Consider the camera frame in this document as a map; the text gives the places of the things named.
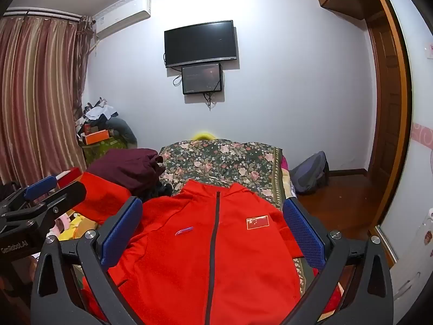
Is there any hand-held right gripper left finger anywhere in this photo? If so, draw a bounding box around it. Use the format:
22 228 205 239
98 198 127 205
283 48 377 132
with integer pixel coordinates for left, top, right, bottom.
30 196 144 325

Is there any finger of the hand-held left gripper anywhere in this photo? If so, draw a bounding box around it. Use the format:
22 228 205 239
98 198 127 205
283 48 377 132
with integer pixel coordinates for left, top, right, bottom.
6 181 87 220
0 175 59 211

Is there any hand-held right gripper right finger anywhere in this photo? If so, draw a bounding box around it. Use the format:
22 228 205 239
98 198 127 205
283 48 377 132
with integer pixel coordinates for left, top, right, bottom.
282 196 395 325

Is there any red zip jacket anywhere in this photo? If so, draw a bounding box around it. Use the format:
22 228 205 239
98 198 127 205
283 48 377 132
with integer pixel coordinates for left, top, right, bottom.
73 172 339 325

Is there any red box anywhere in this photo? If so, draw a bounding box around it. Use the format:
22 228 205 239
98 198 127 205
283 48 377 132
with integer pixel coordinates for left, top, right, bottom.
56 167 84 189

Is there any pink cloth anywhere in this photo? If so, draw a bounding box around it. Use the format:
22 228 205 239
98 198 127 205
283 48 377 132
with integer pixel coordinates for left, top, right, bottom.
55 214 72 235

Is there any yellow cloth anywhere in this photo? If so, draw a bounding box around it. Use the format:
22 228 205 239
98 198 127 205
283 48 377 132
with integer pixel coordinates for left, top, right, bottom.
57 209 99 242

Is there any black garment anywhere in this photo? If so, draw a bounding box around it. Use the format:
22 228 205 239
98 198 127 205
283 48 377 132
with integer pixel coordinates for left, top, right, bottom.
139 179 176 204

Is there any green patterned cloth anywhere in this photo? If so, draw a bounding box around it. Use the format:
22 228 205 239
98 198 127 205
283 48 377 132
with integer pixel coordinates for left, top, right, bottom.
81 135 128 167

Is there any grey backpack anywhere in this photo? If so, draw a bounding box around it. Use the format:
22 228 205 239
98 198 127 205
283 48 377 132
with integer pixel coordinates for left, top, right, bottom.
289 151 330 196

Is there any orange box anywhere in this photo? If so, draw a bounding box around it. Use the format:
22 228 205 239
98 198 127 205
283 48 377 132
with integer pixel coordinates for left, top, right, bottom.
84 129 111 145

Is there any maroon garment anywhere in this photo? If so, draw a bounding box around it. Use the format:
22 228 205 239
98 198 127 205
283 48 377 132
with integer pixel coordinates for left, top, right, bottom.
86 148 166 197

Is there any pile of clutter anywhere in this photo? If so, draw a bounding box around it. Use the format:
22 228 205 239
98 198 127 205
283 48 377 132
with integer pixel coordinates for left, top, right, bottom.
75 97 120 143

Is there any striped red curtain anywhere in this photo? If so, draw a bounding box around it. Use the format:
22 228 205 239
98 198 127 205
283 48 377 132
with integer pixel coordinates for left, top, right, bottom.
0 15 94 186

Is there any dark grey bag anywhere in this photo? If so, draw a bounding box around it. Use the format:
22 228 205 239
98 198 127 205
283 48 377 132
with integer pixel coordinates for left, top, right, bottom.
113 118 138 145

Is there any floral bedspread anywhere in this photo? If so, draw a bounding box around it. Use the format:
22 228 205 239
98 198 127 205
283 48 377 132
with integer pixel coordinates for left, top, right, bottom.
157 140 319 288

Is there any white appliance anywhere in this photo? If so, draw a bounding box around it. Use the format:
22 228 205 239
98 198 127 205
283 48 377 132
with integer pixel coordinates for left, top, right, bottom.
391 206 433 314

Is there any yellow round object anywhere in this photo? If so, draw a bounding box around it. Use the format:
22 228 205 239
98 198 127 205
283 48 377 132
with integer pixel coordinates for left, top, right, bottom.
191 129 216 141

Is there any wooden door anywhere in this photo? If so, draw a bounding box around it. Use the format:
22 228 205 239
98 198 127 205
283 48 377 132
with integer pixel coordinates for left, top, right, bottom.
367 10 404 225
365 0 414 266

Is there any white air conditioner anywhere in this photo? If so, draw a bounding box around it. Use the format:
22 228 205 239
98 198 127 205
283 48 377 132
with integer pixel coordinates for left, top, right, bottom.
93 0 151 40

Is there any black monitor cable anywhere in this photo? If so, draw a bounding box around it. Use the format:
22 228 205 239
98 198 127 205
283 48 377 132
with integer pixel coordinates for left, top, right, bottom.
202 91 218 111

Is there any curtain rail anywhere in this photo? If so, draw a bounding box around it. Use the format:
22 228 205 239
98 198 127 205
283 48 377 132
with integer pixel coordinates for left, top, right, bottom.
3 7 84 20

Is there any small black wall monitor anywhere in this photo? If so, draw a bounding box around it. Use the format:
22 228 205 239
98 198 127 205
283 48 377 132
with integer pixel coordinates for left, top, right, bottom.
181 63 223 95

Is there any black wall television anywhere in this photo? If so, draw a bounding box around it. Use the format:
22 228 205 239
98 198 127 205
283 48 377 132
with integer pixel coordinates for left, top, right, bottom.
164 20 238 69

